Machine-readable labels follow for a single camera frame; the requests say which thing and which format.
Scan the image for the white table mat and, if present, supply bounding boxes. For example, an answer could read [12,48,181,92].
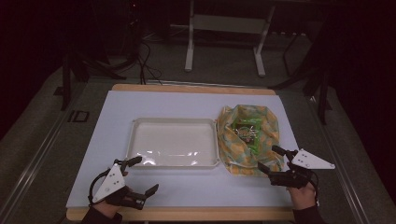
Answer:
[65,90,301,209]

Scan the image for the black floor cables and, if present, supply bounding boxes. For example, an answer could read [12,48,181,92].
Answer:
[135,39,163,86]

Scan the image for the thin black metal frame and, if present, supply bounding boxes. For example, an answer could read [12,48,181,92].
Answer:
[281,31,310,77]

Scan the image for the white metal stand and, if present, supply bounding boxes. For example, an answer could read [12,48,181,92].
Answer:
[169,0,276,78]

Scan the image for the green snack packet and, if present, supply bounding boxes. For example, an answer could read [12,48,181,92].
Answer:
[231,117,263,154]

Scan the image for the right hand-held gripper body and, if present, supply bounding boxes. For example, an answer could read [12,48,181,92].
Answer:
[267,148,336,190]

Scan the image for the metal floor rail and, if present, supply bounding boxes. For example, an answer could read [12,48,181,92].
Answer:
[0,101,78,218]
[306,96,372,224]

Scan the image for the person's right hand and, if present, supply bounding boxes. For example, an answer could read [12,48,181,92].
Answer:
[286,181,318,211]

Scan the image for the person's left hand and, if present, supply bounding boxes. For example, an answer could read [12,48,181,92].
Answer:
[92,200,125,219]

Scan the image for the white plastic tray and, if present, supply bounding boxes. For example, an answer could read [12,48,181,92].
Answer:
[125,117,221,171]

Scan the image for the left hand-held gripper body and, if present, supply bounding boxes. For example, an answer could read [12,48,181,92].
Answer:
[92,159,148,211]

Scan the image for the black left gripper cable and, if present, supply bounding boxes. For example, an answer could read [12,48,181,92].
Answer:
[88,159,123,204]

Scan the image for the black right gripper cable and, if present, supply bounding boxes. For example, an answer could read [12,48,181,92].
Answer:
[310,171,320,207]

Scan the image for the black tripod stand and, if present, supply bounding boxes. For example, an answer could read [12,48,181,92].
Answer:
[60,0,143,112]
[268,27,334,126]

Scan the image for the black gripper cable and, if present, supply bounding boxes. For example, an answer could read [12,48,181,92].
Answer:
[88,159,123,204]
[310,171,320,207]

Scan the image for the yellow patterned bag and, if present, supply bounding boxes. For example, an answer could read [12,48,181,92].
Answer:
[216,104,286,176]

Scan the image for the black floor socket plate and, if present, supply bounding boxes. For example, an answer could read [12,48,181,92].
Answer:
[67,109,91,123]

